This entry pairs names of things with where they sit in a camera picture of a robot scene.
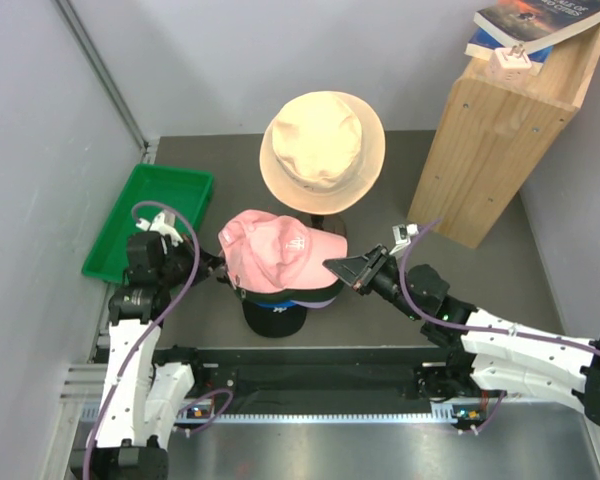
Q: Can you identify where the black baseball cap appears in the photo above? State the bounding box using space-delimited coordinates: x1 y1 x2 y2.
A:
242 301 308 338

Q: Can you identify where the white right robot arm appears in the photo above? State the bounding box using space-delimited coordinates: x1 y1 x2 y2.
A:
323 245 600 427

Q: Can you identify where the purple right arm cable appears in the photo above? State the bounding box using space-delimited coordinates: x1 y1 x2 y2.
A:
398 217 600 436

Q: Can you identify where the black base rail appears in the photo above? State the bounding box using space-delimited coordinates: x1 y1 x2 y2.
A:
154 346 480 400

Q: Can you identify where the cream bucket hat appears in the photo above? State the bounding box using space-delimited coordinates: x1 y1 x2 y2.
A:
259 91 386 215

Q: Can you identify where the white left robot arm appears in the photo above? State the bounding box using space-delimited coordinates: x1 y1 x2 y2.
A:
70 232 223 479

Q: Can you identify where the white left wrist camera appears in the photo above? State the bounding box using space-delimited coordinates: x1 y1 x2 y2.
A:
136 210 184 247

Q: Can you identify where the tall wooden shelf box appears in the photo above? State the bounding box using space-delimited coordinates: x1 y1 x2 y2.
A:
407 24 600 248

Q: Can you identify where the dark wooden hat stand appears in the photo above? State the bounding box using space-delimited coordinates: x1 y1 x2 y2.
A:
309 214 347 237

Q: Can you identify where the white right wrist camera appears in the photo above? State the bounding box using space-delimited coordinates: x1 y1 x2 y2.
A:
390 223 419 257

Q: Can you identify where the pink brim cap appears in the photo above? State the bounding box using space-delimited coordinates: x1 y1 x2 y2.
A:
218 210 348 294

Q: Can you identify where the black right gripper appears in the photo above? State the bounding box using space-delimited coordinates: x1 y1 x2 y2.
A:
326 244 423 321

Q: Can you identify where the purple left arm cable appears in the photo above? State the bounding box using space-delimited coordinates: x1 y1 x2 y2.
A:
82 200 234 480

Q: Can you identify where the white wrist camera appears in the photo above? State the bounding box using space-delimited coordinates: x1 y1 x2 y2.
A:
136 210 184 247
390 223 419 257

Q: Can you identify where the lavender baseball cap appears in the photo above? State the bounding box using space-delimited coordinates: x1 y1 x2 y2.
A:
292 298 335 309

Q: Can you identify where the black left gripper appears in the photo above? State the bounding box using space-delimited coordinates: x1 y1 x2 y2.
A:
157 232 224 288

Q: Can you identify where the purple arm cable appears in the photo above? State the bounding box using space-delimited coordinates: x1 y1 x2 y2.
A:
398 217 600 436
82 200 234 480

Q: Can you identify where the grey cable duct strip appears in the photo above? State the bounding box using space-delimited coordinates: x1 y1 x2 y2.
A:
79 403 489 424

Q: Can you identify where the dark green baseball cap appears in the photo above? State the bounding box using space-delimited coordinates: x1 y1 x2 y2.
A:
218 276 344 305

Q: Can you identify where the blue baseball cap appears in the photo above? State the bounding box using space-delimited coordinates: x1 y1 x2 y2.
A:
257 301 297 311

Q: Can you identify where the green plastic tray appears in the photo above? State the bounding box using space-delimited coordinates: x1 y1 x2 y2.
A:
80 163 216 285

